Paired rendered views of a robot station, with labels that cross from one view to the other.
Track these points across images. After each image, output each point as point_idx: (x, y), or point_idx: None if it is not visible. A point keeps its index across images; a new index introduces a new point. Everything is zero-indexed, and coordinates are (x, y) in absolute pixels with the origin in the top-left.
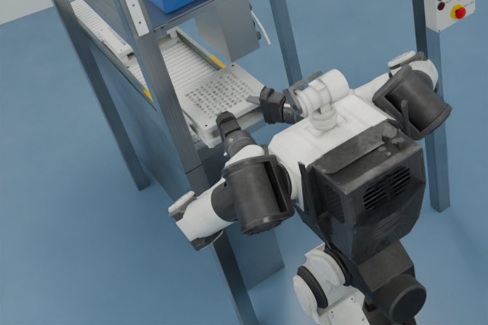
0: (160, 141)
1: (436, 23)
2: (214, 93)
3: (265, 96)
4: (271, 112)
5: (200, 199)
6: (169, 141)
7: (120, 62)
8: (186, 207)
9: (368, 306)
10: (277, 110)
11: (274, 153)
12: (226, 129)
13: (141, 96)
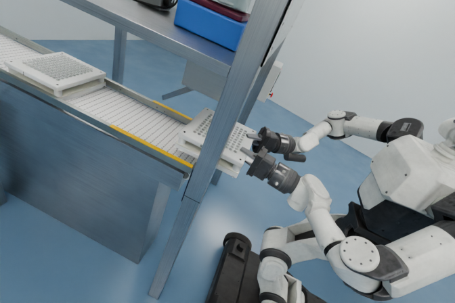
0: (68, 168)
1: (265, 98)
2: None
3: (270, 134)
4: (267, 145)
5: (436, 251)
6: (196, 176)
7: (56, 97)
8: (404, 262)
9: (242, 249)
10: (272, 144)
11: (451, 187)
12: (271, 162)
13: (95, 130)
